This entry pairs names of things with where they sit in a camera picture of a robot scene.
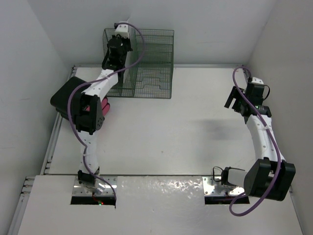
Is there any purple cable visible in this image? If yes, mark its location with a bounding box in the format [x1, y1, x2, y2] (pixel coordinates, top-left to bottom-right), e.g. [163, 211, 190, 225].
[66, 22, 145, 201]
[228, 66, 282, 216]

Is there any white paper sheet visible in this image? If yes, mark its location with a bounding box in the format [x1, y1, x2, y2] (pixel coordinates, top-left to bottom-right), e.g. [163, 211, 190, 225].
[130, 28, 138, 65]

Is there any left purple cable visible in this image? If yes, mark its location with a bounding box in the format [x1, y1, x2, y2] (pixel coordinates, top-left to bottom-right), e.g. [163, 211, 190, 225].
[66, 22, 145, 201]

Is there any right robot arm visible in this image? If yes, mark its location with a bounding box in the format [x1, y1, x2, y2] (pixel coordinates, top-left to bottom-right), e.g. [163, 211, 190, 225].
[211, 82, 296, 201]

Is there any green wire mesh organizer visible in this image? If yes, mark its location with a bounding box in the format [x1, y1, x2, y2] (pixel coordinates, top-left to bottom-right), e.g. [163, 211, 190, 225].
[108, 29, 174, 99]

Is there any white front cover board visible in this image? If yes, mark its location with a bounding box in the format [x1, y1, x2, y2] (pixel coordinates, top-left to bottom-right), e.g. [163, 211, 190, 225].
[19, 175, 302, 235]

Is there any black pink drawer unit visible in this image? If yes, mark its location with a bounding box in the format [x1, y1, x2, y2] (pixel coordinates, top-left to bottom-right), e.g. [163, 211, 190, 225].
[50, 76, 111, 123]

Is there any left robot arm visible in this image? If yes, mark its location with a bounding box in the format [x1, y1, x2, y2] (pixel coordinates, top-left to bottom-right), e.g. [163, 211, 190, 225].
[68, 33, 133, 192]

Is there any aluminium table edge rail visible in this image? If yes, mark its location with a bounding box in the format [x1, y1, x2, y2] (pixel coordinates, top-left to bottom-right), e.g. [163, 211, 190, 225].
[66, 65, 78, 81]

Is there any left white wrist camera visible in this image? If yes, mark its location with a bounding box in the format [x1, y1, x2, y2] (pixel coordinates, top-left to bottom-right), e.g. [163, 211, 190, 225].
[114, 21, 130, 39]

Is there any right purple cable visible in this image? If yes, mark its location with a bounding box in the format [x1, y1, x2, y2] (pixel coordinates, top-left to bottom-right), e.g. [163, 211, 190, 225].
[228, 66, 282, 216]

